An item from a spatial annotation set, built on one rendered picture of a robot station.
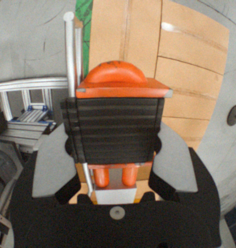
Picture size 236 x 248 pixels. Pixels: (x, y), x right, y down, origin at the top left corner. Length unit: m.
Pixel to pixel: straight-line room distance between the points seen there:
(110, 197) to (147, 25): 0.81
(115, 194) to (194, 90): 0.89
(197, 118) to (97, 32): 0.94
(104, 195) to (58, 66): 1.32
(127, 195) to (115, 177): 0.03
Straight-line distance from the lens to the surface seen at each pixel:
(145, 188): 0.50
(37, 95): 1.34
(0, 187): 0.55
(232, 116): 2.44
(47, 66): 1.47
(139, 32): 0.80
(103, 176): 0.17
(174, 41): 0.87
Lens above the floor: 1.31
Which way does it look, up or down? 60 degrees down
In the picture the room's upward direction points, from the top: 174 degrees clockwise
